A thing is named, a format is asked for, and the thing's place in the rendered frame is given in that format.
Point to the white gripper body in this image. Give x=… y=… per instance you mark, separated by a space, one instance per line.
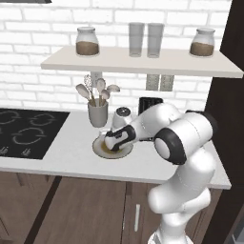
x=103 y=134

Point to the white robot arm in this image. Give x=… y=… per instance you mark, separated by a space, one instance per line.
x=190 y=133

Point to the cream round plate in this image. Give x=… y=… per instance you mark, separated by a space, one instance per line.
x=97 y=152

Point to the grey utensil pot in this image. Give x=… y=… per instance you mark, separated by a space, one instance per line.
x=97 y=115

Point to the white small appliance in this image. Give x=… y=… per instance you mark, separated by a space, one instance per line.
x=121 y=118

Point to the wooden spoon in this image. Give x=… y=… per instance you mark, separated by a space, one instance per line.
x=113 y=88
x=105 y=95
x=83 y=91
x=100 y=86

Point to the metal whisk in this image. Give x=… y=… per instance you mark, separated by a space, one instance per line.
x=88 y=82

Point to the black toaster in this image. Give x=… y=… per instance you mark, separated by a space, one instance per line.
x=149 y=103

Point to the black hob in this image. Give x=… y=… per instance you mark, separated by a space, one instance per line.
x=28 y=130

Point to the glass jar with brown filling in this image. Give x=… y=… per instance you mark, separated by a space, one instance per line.
x=202 y=43
x=87 y=43

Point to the clear drinking glass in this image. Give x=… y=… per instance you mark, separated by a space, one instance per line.
x=136 y=39
x=155 y=39

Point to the brown cupboard under hob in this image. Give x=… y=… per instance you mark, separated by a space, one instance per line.
x=17 y=203

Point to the dark brown tall cupboard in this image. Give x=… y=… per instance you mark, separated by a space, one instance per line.
x=230 y=105

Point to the dark extractor hood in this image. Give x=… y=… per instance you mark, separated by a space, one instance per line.
x=25 y=1

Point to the grey wall socket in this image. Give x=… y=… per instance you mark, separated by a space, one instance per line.
x=95 y=76
x=166 y=83
x=152 y=82

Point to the cream wall shelf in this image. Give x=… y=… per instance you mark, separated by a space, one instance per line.
x=136 y=62

